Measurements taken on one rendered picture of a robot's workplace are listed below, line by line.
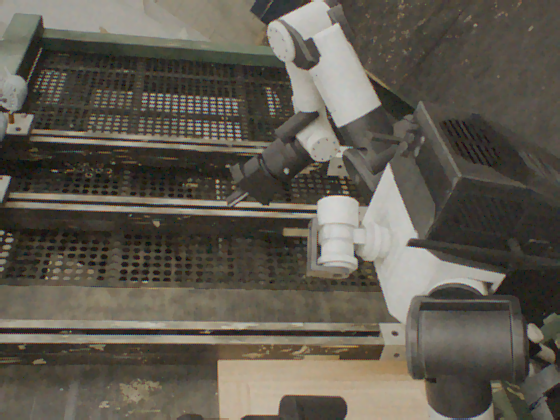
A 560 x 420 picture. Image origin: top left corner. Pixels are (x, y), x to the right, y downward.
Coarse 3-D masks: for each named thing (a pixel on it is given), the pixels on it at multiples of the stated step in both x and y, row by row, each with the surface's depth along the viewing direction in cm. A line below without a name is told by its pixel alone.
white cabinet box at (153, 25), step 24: (24, 0) 435; (48, 0) 438; (72, 0) 441; (96, 0) 444; (120, 0) 447; (144, 0) 506; (48, 24) 446; (72, 24) 449; (96, 24) 452; (120, 24) 456; (144, 24) 459; (168, 24) 519; (144, 96) 486; (168, 96) 490
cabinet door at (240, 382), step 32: (224, 384) 132; (256, 384) 134; (288, 384) 135; (320, 384) 136; (352, 384) 137; (384, 384) 138; (416, 384) 139; (224, 416) 127; (352, 416) 131; (384, 416) 132; (416, 416) 133
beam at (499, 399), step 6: (492, 384) 138; (498, 384) 138; (492, 390) 137; (498, 390) 137; (498, 396) 135; (504, 396) 136; (498, 402) 134; (504, 402) 134; (504, 408) 133; (510, 408) 133; (504, 414) 132; (510, 414) 132
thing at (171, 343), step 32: (0, 320) 131; (32, 320) 132; (64, 320) 133; (0, 352) 129; (32, 352) 130; (64, 352) 131; (96, 352) 132; (128, 352) 133; (160, 352) 134; (192, 352) 135; (224, 352) 136; (256, 352) 137; (288, 352) 138; (320, 352) 139; (352, 352) 140; (384, 352) 141
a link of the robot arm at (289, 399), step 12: (288, 396) 84; (300, 396) 85; (312, 396) 86; (324, 396) 87; (336, 396) 89; (288, 408) 84; (300, 408) 83; (312, 408) 84; (324, 408) 86; (336, 408) 87
